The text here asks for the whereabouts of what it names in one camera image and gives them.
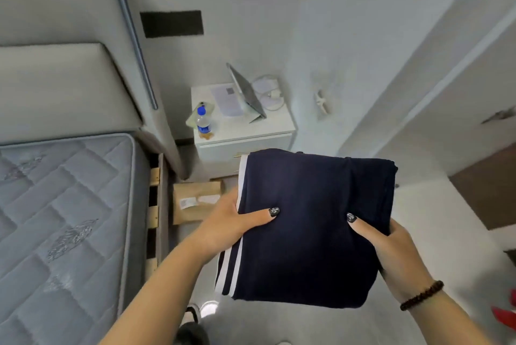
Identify grey upholstered headboard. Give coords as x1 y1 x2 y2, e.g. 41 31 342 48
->
0 0 190 180

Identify grey tablet with stand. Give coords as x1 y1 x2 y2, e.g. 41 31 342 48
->
226 63 267 124

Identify person's grey trousers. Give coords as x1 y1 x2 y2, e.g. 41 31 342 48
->
177 276 420 345

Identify brown cardboard parcel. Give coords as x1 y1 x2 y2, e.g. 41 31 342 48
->
173 180 223 225

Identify person's left forearm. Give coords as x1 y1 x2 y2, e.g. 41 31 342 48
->
100 236 226 345

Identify black wall patch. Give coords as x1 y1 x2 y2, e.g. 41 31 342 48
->
140 10 204 39

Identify person's left hand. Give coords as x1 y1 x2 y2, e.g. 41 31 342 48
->
193 185 281 265

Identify white charger cable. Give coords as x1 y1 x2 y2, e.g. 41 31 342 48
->
252 75 285 112

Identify dark beaded bracelet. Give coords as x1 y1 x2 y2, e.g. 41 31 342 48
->
400 280 445 312

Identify red object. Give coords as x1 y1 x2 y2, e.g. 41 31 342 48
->
491 288 516 332

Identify person's white shoe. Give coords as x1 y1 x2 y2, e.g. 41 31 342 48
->
200 300 220 319

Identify navy striped garment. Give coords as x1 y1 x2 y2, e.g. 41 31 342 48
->
214 149 399 309

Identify white door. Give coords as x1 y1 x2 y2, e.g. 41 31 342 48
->
336 0 516 180

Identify grey quilted mattress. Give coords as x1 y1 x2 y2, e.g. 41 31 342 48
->
0 133 151 345

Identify white bedside table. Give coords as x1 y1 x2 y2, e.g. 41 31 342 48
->
191 80 297 180

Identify wooden bed frame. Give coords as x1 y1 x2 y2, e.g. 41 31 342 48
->
144 152 170 282

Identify person's right forearm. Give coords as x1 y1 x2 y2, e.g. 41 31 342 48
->
403 286 498 345

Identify white paper sheet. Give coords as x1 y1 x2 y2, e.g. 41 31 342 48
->
210 84 245 117

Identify metal door handle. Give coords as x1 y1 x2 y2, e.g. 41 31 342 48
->
481 106 516 125

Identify clear plastic water bottle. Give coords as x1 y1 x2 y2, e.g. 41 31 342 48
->
196 102 213 136

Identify white wall hook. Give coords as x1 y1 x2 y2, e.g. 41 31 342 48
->
314 90 330 116

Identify person's right hand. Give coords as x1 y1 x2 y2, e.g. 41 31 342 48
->
346 212 435 304

